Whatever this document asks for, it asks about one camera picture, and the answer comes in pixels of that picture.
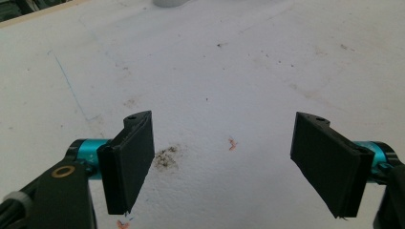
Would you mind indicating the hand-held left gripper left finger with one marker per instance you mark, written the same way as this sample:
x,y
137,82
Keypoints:
x,y
127,165

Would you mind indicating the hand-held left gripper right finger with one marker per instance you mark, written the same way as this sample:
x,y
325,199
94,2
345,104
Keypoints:
x,y
328,162

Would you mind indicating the white round container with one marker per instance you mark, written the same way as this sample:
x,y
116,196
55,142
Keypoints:
x,y
168,2

